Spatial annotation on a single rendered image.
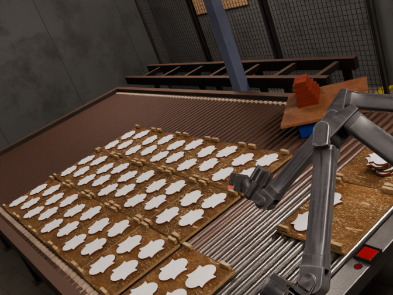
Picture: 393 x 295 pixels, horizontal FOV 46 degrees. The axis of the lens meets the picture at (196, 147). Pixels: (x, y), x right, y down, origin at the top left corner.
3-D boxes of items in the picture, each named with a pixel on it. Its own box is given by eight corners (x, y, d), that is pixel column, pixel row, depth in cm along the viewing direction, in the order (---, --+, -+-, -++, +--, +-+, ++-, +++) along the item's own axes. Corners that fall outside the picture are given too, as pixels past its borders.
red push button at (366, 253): (379, 253, 171) (379, 250, 170) (371, 263, 168) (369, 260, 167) (365, 248, 175) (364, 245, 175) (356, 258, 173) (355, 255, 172)
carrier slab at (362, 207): (400, 196, 194) (399, 193, 194) (345, 256, 175) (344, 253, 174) (331, 182, 222) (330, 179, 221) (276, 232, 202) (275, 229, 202)
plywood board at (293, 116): (366, 78, 293) (366, 75, 292) (370, 110, 251) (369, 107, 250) (289, 96, 313) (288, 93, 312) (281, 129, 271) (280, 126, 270)
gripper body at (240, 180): (235, 174, 179) (237, 178, 172) (261, 178, 180) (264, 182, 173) (233, 189, 181) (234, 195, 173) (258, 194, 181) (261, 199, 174)
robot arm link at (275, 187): (342, 115, 151) (350, 122, 160) (329, 105, 154) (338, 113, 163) (259, 212, 161) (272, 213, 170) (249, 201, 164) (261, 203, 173)
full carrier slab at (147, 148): (183, 137, 343) (181, 131, 341) (140, 165, 324) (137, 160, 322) (159, 132, 371) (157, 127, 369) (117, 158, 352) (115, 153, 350)
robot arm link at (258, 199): (261, 208, 162) (271, 209, 169) (278, 180, 160) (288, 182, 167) (236, 189, 168) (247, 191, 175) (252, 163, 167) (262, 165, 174)
